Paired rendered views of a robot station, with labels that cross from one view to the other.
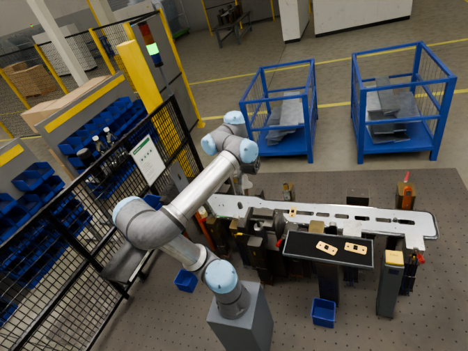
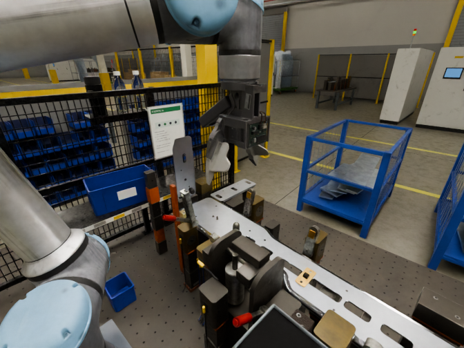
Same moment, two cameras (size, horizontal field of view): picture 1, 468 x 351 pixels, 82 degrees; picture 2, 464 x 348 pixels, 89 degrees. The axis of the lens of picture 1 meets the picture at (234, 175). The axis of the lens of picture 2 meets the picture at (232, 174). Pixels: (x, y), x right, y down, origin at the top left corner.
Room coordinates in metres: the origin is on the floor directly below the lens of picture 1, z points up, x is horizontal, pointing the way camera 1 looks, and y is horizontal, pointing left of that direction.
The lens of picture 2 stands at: (0.48, -0.17, 1.67)
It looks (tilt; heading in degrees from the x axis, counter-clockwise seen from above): 25 degrees down; 15
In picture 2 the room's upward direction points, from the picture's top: straight up
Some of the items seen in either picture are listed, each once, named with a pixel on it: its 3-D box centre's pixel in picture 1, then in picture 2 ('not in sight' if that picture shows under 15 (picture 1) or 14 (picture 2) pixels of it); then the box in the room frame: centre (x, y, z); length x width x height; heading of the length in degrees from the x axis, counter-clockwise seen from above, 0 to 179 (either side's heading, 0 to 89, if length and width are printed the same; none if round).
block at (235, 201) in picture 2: (230, 200); (236, 221); (1.56, 0.09, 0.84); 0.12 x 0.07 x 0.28; 149
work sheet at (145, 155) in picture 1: (148, 160); (168, 130); (1.72, 0.55, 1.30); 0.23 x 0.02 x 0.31; 149
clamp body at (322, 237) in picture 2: (291, 203); (311, 265); (1.30, -0.32, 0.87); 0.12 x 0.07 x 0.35; 149
